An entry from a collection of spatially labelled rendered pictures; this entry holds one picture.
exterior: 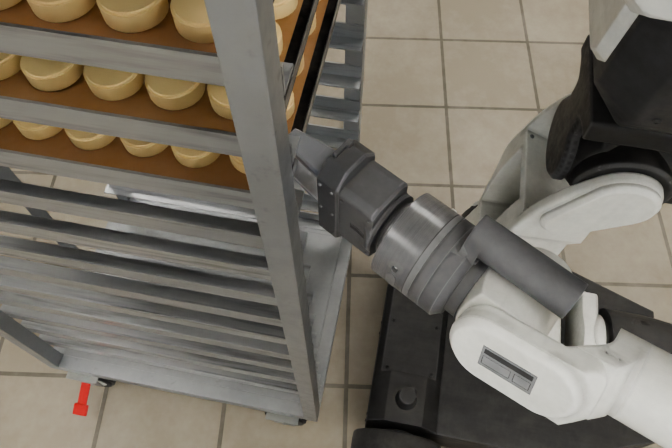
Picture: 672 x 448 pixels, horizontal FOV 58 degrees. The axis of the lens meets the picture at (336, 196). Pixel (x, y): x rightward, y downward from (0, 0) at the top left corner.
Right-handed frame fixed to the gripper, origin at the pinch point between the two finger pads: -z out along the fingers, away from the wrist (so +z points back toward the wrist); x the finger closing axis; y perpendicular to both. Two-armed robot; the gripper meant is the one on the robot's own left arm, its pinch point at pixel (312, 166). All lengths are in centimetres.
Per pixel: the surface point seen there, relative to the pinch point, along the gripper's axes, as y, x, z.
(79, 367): 34, -90, -45
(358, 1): -29.8, -10.2, -18.5
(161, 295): 15.2, -37.2, -19.0
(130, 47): 9.8, 19.2, -7.1
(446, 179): -72, -105, -15
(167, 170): 9.4, -0.9, -11.1
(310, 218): -26, -82, -28
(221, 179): 6.6, -0.9, -6.2
